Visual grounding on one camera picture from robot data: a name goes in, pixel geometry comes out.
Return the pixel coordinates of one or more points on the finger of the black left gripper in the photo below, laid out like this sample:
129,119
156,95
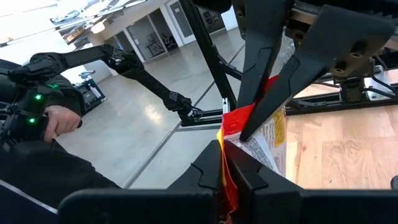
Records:
311,68
261,40

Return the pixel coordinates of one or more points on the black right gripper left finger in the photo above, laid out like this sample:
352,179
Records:
205,171

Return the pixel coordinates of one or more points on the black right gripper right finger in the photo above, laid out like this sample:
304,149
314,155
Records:
255,189

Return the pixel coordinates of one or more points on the red ramen packet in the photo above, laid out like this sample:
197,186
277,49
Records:
236,123

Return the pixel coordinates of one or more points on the dark equipment cart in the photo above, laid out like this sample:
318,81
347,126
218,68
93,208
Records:
90,93

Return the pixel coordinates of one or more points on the person's hand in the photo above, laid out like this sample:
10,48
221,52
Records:
60,121

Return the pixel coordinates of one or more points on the person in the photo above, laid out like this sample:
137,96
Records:
40,174

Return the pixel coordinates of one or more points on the black aluminium frame rail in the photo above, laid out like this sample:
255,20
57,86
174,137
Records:
326,105
211,119

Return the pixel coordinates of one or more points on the black frame brace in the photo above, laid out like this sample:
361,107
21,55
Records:
230,70

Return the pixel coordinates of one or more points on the black frame strut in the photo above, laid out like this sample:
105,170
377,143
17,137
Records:
211,56

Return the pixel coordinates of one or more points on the silver arm base bracket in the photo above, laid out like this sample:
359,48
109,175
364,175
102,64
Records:
379,82

